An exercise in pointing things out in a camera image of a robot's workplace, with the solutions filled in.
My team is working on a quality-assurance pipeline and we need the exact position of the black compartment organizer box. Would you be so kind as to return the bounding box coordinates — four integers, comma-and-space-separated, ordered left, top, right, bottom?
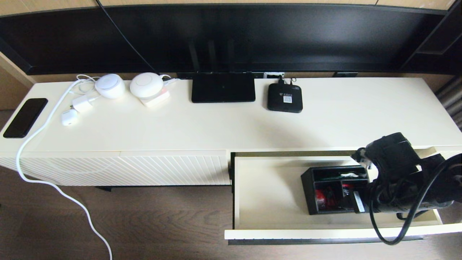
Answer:
301, 165, 372, 216

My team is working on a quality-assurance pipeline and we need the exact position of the cream drawer with ribbed front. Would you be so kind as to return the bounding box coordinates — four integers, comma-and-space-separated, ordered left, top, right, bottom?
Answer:
225, 150, 462, 246

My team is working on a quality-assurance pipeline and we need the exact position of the cream tv cabinet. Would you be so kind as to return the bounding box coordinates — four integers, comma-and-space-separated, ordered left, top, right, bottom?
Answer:
0, 77, 462, 192

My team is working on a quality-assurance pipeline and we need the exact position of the grey curtain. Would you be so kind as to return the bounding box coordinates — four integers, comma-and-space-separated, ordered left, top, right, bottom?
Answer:
437, 78, 462, 127

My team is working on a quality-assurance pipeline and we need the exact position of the black set-top box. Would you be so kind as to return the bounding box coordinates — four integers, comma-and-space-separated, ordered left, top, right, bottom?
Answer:
267, 82, 304, 113

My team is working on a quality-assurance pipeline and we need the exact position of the black router with antennas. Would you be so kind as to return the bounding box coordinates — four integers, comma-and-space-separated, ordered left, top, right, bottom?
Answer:
188, 39, 256, 103

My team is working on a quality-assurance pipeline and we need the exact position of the black flat television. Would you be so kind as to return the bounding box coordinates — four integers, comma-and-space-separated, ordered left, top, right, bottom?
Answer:
0, 4, 448, 79

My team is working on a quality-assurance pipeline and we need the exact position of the cream square base box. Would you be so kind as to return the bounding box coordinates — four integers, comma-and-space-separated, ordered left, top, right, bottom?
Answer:
139, 89, 171, 108

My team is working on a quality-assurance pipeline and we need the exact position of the white dome shaped device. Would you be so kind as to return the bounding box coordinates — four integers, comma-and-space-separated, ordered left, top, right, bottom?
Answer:
129, 72, 164, 98

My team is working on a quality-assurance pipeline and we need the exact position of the white round smart speaker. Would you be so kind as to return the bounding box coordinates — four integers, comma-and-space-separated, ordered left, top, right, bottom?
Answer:
95, 73, 126, 99

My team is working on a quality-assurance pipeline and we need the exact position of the white charger adapter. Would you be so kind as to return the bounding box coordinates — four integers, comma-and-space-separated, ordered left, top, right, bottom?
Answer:
71, 94, 95, 113

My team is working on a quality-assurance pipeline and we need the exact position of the small white charger cube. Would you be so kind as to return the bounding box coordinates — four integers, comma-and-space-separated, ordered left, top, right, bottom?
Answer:
61, 109, 78, 126

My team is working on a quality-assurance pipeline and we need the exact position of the black smartphone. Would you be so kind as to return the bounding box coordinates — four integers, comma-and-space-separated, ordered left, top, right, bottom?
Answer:
3, 98, 48, 139

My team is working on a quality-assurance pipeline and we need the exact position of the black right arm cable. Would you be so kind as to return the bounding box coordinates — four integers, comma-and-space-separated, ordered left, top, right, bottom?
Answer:
368, 153, 462, 246

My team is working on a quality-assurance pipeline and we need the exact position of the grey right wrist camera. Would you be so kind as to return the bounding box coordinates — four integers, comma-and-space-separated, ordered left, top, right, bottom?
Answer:
351, 147, 373, 169

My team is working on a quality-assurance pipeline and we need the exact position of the black set-top box cable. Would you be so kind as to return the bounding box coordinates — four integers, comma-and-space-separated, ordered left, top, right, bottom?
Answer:
276, 74, 297, 86

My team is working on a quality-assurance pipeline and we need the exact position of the black wall shelf unit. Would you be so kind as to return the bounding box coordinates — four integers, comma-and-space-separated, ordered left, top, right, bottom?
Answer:
399, 0, 462, 75

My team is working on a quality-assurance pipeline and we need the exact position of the thin white charging cable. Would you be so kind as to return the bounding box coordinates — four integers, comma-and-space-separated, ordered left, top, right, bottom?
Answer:
75, 74, 101, 96

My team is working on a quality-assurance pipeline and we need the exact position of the thin black hanging cable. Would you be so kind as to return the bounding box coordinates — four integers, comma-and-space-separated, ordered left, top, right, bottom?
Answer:
95, 0, 158, 73

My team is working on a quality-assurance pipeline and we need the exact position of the thick white power cable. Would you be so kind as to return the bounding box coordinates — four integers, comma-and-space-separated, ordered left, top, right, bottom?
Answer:
16, 78, 113, 260

